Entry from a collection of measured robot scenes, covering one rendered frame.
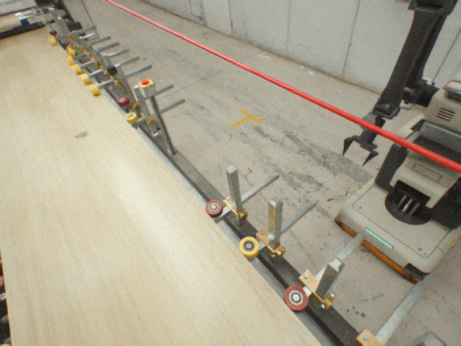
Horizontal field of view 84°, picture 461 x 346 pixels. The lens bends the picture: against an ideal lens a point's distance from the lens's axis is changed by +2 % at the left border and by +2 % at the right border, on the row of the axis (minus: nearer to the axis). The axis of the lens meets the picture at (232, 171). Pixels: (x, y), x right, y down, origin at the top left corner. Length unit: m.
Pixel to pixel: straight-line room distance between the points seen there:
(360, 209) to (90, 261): 1.66
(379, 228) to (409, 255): 0.21
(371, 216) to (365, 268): 0.38
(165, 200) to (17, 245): 0.67
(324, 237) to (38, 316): 1.75
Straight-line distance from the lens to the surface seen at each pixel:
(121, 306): 1.12
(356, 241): 1.22
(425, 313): 2.15
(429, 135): 1.42
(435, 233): 2.09
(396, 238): 1.97
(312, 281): 1.10
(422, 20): 1.06
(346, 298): 2.01
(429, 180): 1.59
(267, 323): 0.98
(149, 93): 1.51
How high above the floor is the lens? 1.87
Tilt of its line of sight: 48 degrees down
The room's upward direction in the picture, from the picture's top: 9 degrees counter-clockwise
